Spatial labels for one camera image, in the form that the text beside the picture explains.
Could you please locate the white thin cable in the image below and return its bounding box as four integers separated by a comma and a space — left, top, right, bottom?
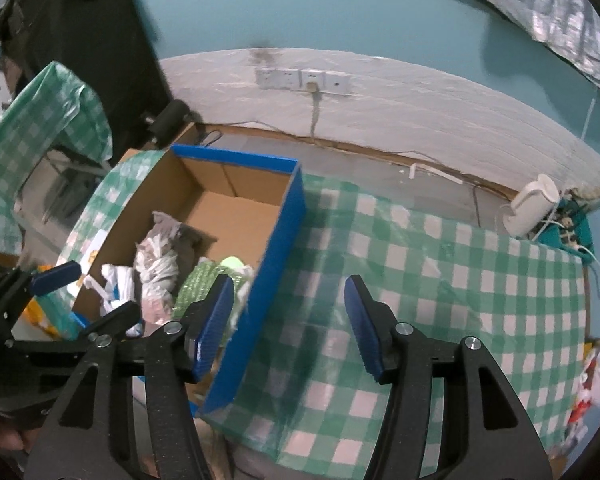
577, 97, 596, 141

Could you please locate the silver tarp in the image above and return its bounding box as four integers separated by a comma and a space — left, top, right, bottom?
472, 0, 600, 93

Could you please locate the white tissue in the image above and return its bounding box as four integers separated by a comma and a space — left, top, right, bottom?
227, 280, 253, 333

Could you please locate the grey metal frame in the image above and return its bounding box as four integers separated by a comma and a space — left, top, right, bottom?
12, 145, 111, 231

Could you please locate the white plastic bag blue print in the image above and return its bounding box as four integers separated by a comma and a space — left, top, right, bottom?
100, 262, 143, 338

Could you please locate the grey plug cable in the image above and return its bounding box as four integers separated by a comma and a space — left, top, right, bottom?
305, 81, 326, 141

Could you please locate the white electric kettle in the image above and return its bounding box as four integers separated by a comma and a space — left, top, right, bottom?
502, 174, 561, 238

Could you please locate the blue-edged cardboard box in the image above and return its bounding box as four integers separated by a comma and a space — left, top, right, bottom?
70, 144, 308, 418

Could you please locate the green checked plastic sheet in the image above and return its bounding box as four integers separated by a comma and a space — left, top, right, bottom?
0, 61, 113, 256

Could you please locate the person's left hand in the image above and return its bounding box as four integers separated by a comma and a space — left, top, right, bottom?
0, 407, 45, 456

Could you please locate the green basket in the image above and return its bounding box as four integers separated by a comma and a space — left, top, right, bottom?
532, 195, 596, 263

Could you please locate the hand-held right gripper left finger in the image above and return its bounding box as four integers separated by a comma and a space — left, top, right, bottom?
25, 274, 236, 480

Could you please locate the green checked tablecloth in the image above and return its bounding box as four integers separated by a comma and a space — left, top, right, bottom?
55, 149, 596, 468

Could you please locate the pile of mixed packaging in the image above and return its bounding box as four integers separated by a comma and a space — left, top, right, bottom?
565, 337, 600, 456

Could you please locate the white cable trunking piece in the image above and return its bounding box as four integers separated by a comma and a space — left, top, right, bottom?
409, 162, 463, 183

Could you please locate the white wall power strip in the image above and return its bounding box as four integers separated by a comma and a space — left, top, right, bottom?
300, 69, 327, 93

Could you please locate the black cylindrical device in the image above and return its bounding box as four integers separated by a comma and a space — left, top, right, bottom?
147, 99, 191, 148

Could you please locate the translucent plastic bag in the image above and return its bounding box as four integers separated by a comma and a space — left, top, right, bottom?
134, 212, 203, 323

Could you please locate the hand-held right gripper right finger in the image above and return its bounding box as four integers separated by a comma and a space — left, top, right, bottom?
344, 275, 553, 480

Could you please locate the black coiled cable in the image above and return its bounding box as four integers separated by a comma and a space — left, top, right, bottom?
195, 127, 223, 148

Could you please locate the orange packet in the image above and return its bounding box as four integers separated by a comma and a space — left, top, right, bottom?
22, 300, 61, 336

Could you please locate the white single-hole wall socket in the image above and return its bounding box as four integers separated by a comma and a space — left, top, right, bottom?
325, 72, 352, 96

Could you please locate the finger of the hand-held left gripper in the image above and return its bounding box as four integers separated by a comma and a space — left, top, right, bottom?
10, 260, 83, 306
80, 300, 143, 348

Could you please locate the green bubble wrap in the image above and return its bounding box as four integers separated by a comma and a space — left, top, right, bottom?
172, 257, 255, 346

